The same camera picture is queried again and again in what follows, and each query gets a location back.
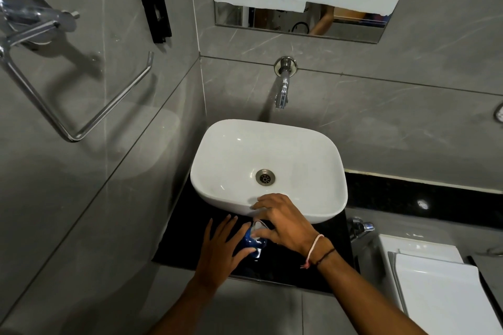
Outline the person's right hand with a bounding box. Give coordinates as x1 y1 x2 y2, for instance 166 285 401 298
251 193 331 259

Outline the person's left hand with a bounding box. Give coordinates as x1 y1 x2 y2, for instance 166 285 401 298
194 214 257 288

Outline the blue bottle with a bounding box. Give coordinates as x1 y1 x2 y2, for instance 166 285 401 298
242 226 269 261

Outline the person's left forearm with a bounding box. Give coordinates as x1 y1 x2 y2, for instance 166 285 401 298
147 275 221 335

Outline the person's right forearm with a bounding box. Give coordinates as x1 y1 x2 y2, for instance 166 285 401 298
310 248 427 335

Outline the pink thread wristband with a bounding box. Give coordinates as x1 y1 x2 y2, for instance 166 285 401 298
301 234 325 270

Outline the chrome sink drain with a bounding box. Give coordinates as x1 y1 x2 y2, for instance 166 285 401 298
255 169 276 186

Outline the black thread wristband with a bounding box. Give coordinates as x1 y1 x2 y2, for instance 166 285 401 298
315 248 337 267

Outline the white ceramic wash basin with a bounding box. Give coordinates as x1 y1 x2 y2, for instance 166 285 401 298
190 119 348 225

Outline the chrome angle valve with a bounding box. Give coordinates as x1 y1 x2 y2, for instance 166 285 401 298
349 217 375 243

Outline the white toilet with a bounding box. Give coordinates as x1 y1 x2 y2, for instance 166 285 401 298
377 234 503 335

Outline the chrome shower mixer valve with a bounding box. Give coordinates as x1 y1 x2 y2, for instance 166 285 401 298
0 0 80 47

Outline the chrome wall tap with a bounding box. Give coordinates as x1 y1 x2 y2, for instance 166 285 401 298
274 56 298 110

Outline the chrome towel ring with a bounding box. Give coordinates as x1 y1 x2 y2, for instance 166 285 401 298
0 21 154 142

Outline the wall mirror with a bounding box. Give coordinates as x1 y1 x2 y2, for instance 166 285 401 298
213 1 390 44

